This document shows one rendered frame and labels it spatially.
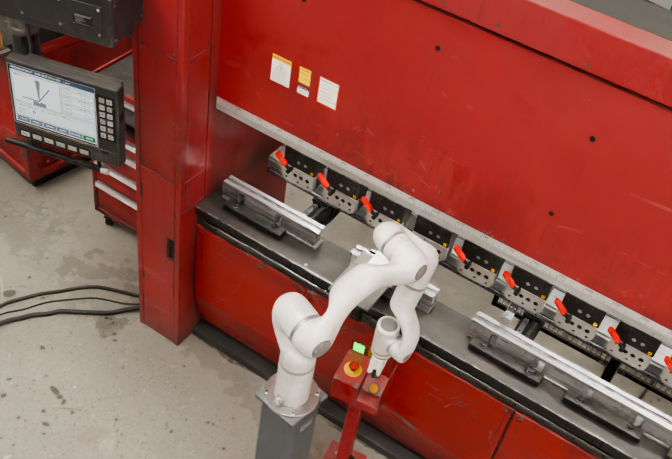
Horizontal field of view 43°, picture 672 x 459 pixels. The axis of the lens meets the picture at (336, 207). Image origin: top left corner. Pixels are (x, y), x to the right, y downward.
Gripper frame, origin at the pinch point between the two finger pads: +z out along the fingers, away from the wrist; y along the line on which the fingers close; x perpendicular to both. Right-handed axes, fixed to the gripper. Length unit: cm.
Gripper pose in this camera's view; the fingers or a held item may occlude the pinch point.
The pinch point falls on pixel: (376, 373)
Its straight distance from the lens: 331.4
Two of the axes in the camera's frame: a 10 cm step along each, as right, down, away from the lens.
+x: 9.0, 3.7, -2.2
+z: -1.0, 6.8, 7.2
